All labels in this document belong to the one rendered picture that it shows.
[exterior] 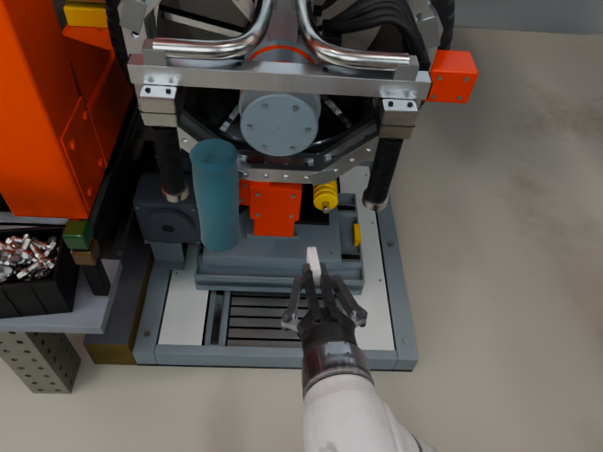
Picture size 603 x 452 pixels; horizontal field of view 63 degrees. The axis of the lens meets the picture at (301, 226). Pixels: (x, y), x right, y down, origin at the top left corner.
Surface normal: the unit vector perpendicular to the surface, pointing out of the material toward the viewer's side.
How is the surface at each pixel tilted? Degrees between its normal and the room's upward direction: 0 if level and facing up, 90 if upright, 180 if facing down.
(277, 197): 90
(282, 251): 0
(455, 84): 90
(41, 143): 90
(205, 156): 0
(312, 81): 90
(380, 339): 0
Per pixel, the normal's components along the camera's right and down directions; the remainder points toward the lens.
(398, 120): 0.00, 0.76
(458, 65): 0.07, -0.64
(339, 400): -0.20, -0.85
